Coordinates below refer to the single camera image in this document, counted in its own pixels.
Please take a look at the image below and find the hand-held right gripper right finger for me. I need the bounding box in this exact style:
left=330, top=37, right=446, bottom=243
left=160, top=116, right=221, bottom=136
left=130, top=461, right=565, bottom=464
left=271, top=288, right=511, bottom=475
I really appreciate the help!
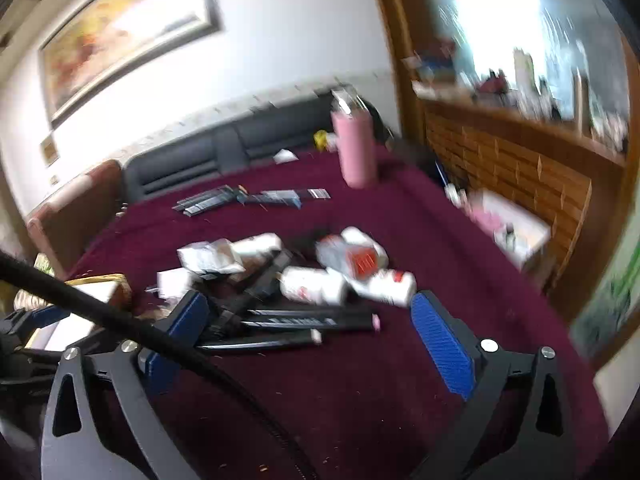
left=410, top=290, right=610, bottom=480

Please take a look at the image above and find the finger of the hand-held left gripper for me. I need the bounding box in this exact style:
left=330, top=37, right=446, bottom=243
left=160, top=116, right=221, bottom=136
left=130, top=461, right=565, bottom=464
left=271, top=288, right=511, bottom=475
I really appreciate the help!
left=0, top=304, right=72, bottom=349

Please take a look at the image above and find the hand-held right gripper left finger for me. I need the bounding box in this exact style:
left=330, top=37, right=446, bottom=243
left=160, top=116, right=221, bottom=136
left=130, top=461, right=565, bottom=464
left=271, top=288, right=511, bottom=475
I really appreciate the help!
left=41, top=290, right=211, bottom=480

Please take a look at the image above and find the yellow rimmed box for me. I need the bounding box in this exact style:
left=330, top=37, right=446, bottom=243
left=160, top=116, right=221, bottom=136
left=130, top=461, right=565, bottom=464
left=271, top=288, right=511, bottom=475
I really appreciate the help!
left=14, top=273, right=134, bottom=352

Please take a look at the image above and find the thick black marker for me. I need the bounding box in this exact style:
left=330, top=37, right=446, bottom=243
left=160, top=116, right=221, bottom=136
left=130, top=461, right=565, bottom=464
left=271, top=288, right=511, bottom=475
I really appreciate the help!
left=215, top=250, right=294, bottom=337

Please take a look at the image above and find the small white packet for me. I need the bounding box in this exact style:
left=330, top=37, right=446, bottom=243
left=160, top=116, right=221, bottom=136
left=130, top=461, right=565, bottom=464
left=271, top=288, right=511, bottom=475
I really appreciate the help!
left=157, top=267, right=201, bottom=302

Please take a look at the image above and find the crumpled white packet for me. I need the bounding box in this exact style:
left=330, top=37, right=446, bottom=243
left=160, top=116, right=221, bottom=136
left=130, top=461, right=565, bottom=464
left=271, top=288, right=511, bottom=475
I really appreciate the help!
left=177, top=240, right=242, bottom=277

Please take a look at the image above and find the white carton red end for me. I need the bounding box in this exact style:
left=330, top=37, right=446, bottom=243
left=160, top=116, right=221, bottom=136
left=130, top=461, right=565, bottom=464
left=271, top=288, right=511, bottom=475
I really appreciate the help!
left=350, top=270, right=417, bottom=309

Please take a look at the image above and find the maroon table cloth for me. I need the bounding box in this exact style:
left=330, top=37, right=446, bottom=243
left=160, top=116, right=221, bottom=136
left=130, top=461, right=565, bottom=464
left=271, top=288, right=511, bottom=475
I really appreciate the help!
left=65, top=145, right=611, bottom=480

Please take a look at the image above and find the white brown packet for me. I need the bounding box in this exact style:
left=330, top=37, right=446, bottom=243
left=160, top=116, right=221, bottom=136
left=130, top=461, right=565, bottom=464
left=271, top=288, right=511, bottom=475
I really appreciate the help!
left=232, top=233, right=284, bottom=269

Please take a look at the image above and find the brown chair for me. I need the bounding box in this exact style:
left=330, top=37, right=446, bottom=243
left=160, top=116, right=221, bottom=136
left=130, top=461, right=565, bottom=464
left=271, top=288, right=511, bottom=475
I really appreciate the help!
left=27, top=160, right=124, bottom=277

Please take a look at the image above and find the black marker cream cap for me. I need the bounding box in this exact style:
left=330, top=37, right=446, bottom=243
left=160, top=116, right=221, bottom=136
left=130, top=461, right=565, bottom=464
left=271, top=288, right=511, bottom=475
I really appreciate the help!
left=182, top=189, right=251, bottom=217

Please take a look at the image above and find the white packet red logo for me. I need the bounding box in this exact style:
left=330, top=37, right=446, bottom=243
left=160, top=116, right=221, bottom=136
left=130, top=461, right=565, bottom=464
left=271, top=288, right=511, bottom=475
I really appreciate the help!
left=316, top=227, right=389, bottom=281

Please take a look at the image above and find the white open box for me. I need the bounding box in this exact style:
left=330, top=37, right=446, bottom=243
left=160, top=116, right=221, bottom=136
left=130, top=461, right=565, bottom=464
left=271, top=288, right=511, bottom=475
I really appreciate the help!
left=464, top=188, right=552, bottom=272

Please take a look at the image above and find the white tube red print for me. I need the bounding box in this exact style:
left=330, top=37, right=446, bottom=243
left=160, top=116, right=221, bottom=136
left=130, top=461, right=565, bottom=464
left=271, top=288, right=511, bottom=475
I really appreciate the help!
left=279, top=266, right=349, bottom=307

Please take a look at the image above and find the black leather sofa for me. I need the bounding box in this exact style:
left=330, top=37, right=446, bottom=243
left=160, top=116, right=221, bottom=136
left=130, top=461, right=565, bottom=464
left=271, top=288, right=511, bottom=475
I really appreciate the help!
left=122, top=97, right=401, bottom=207

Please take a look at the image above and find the silver black pen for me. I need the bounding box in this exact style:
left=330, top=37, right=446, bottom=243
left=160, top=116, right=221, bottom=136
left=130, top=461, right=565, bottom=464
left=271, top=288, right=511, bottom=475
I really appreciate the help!
left=260, top=188, right=331, bottom=202

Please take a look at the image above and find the wooden cabinet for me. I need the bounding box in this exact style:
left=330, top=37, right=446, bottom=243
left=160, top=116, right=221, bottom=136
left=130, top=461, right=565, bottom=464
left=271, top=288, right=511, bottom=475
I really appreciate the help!
left=370, top=0, right=632, bottom=321

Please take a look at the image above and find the pink bottle clear lid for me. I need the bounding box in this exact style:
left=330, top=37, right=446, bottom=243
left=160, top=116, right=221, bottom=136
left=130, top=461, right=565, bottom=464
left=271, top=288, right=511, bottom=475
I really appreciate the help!
left=330, top=87, right=379, bottom=189

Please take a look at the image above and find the yellow item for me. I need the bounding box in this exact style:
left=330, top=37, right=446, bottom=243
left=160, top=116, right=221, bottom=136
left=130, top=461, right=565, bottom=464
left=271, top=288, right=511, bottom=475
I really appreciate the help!
left=314, top=131, right=341, bottom=154

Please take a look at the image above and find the row of windowsill items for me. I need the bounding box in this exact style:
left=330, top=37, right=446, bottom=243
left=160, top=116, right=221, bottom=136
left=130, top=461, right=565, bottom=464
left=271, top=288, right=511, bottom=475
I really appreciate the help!
left=400, top=35, right=632, bottom=152

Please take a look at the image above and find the framed painting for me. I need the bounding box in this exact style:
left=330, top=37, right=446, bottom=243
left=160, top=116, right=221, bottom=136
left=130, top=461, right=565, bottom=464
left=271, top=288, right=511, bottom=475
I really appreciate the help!
left=37, top=0, right=224, bottom=129

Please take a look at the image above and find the window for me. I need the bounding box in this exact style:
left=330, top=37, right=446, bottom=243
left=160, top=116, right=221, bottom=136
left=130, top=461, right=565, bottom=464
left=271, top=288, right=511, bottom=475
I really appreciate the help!
left=420, top=0, right=632, bottom=136

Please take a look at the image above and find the black cable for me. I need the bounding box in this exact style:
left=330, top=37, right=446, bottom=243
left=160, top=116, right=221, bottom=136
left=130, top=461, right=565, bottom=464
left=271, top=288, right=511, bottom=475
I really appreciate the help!
left=0, top=252, right=316, bottom=480

